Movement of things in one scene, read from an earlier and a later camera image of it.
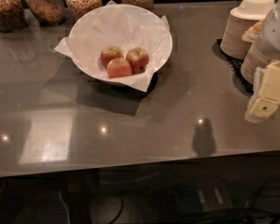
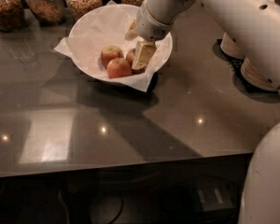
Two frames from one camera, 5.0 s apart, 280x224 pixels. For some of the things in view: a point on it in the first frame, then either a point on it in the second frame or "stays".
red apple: [138, 58] stays
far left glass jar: [7, 9] stays
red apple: [119, 67] stays
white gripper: [277, 32] to [149, 24]
